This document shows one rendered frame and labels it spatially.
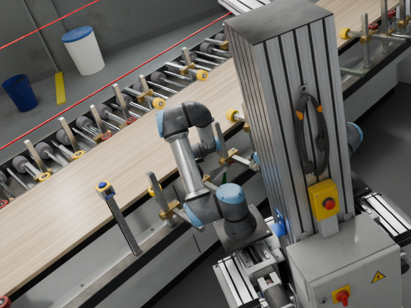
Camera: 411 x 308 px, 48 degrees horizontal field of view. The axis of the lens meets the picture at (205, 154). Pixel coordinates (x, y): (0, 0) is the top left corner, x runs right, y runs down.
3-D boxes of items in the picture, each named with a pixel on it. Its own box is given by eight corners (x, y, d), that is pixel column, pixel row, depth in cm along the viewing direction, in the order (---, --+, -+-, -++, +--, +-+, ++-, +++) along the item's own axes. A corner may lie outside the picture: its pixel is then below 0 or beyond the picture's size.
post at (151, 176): (179, 231, 277) (153, 171, 250) (175, 234, 276) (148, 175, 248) (175, 228, 280) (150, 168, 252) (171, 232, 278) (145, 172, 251)
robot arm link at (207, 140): (205, 89, 202) (216, 136, 246) (181, 97, 201) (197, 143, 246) (214, 110, 197) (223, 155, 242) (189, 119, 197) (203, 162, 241)
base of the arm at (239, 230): (262, 230, 206) (257, 214, 200) (230, 244, 204) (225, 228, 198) (249, 209, 218) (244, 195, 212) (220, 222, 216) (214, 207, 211)
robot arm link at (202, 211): (224, 219, 195) (183, 99, 199) (191, 231, 195) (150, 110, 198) (223, 217, 207) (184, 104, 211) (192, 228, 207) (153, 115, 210)
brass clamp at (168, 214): (183, 208, 271) (180, 202, 269) (165, 222, 266) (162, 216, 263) (177, 205, 276) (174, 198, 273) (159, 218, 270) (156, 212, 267)
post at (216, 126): (236, 181, 297) (218, 121, 270) (232, 185, 296) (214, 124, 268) (233, 179, 300) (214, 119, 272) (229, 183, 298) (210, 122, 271)
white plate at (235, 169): (244, 170, 297) (241, 157, 291) (216, 193, 286) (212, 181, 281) (244, 169, 298) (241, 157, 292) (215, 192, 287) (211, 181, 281)
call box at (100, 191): (117, 195, 237) (111, 183, 233) (106, 203, 234) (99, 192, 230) (110, 190, 242) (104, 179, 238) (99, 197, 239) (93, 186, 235)
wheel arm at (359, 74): (364, 76, 305) (364, 71, 304) (361, 77, 304) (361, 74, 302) (320, 66, 331) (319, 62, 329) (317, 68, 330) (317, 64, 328)
